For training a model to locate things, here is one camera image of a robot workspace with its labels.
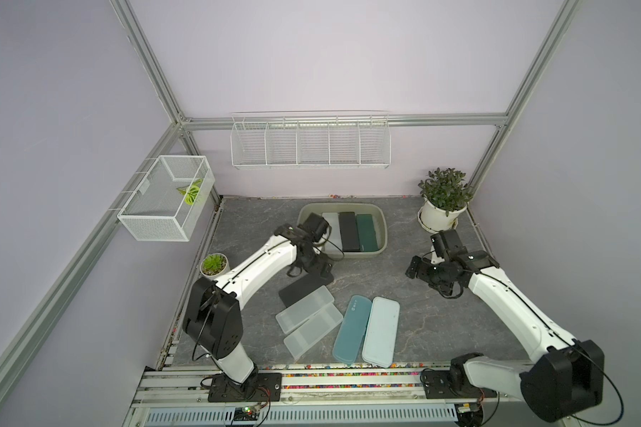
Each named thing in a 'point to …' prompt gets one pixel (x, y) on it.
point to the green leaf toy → (190, 191)
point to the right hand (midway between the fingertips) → (416, 275)
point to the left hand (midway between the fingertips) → (315, 269)
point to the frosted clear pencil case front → (312, 330)
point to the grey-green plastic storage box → (376, 209)
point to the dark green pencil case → (367, 232)
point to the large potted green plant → (446, 196)
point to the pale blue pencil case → (382, 331)
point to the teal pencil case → (352, 332)
